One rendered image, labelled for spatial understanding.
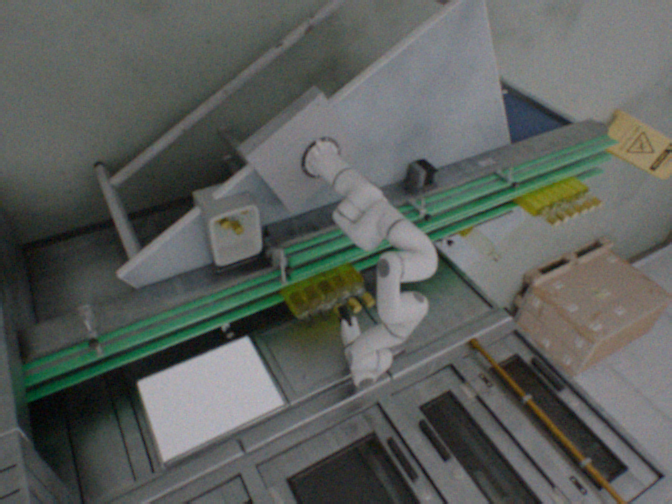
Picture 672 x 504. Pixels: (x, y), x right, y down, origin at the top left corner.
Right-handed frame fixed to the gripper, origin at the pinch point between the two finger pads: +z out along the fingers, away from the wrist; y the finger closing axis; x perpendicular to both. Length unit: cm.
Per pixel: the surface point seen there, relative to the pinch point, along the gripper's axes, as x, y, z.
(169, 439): 63, -11, -26
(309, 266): 7.6, 6.5, 19.7
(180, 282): 54, 7, 23
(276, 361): 25.6, -12.1, -5.7
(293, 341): 18.1, -12.3, 1.5
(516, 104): -124, 12, 106
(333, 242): -2.2, 13.8, 22.7
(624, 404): -318, -315, 66
